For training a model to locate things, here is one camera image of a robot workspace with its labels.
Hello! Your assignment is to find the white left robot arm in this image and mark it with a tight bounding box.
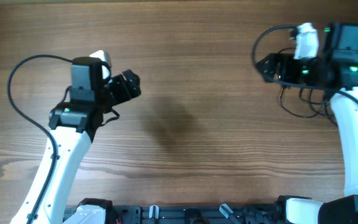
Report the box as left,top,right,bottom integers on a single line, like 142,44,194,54
11,50,141,223

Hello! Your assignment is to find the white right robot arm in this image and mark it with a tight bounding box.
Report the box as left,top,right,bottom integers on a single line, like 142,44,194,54
244,22,358,223

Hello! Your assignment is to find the black left camera cable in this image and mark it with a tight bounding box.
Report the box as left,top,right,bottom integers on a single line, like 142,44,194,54
7,54,74,224

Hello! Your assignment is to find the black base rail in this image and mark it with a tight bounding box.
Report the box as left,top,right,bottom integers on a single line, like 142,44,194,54
62,195,291,224

